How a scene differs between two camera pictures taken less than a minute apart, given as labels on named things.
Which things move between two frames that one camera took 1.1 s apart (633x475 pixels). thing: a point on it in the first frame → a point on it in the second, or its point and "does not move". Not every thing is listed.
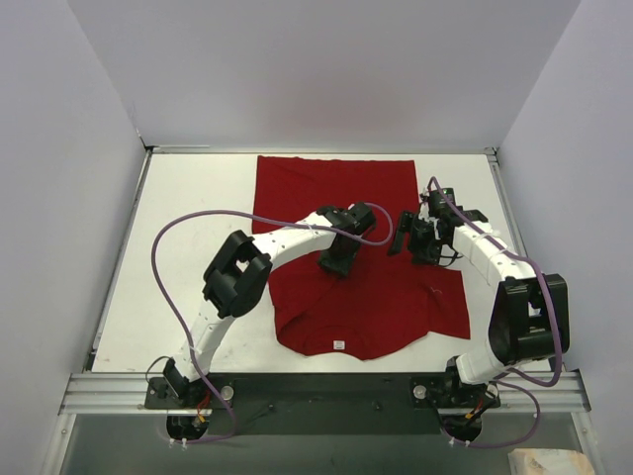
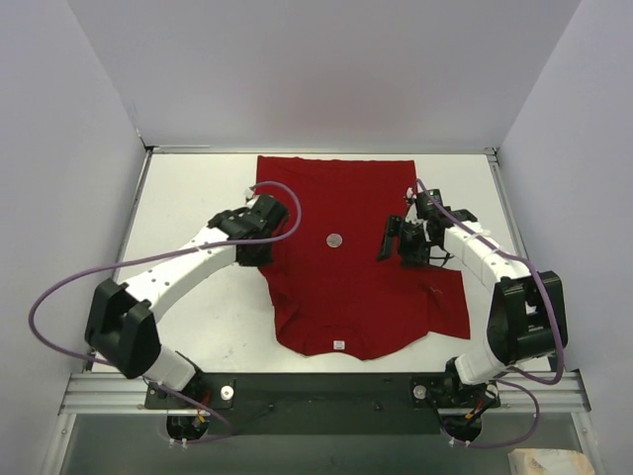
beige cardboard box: (547, 461) does not move
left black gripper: (336, 260) → (258, 251)
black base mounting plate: (331, 404) does not move
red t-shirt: (385, 300) does not move
